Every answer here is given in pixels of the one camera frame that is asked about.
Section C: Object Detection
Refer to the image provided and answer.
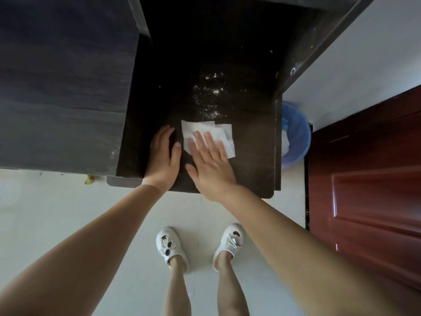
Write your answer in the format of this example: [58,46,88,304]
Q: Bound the person's right hand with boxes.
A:
[185,131,241,204]

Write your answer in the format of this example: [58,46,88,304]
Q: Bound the person's left hand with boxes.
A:
[142,125,182,194]

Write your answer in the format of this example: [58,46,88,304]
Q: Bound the white paper towel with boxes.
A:
[181,120,237,159]

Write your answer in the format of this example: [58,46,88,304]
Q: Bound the person's left forearm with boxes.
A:
[0,183,166,316]

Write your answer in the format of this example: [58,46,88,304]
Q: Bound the person's right forearm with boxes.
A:
[217,186,407,316]

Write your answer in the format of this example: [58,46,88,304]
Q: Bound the white crumpled paper waste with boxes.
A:
[282,127,291,157]

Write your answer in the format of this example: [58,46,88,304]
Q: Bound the person's left white shoe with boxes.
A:
[155,227,190,274]

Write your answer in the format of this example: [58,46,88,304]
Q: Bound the person's white shoe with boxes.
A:
[155,227,190,274]
[212,223,246,272]

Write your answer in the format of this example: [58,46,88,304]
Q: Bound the blue plastic waste bin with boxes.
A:
[281,101,312,171]

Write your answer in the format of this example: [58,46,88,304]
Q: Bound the person's right white shoe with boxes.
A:
[212,223,246,272]

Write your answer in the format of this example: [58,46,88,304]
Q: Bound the dark brown wooden desk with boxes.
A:
[106,0,377,199]

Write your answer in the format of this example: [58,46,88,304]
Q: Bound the person's left leg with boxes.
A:
[163,255,192,316]

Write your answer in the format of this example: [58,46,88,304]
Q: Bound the person's leg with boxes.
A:
[163,255,192,316]
[215,251,250,316]

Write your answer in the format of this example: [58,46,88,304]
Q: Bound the person's right leg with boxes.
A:
[215,251,250,316]

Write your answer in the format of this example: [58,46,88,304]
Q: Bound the dark grey wooden cabinet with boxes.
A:
[0,0,152,175]

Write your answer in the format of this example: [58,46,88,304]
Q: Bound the red-brown wooden door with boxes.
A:
[304,85,421,316]

